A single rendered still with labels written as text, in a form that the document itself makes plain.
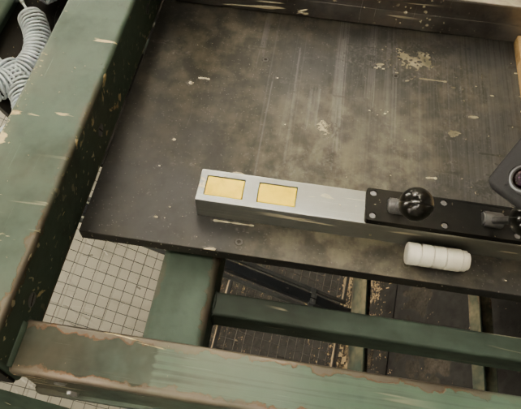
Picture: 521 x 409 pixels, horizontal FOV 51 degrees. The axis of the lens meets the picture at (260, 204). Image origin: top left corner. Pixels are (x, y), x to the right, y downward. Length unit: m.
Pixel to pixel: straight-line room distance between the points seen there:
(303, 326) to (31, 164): 0.40
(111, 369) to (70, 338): 0.06
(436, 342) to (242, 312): 0.26
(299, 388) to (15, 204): 0.38
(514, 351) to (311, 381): 0.31
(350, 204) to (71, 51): 0.44
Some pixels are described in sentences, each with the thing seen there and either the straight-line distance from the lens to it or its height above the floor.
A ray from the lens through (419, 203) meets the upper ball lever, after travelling 0.61.
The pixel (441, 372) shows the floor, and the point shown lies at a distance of 2.72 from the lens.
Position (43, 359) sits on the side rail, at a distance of 0.66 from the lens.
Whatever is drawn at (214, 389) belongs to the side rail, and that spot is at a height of 1.66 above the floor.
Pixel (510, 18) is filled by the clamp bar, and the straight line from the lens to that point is 1.04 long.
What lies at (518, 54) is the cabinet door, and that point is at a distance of 1.04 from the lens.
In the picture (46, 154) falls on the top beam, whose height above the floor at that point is 1.91.
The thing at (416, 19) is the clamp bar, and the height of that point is 1.46.
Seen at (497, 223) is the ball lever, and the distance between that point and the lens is 0.73.
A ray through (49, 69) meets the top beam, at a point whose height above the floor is 1.95.
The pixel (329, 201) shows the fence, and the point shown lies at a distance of 0.73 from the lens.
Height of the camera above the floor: 1.92
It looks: 22 degrees down
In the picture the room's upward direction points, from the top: 65 degrees counter-clockwise
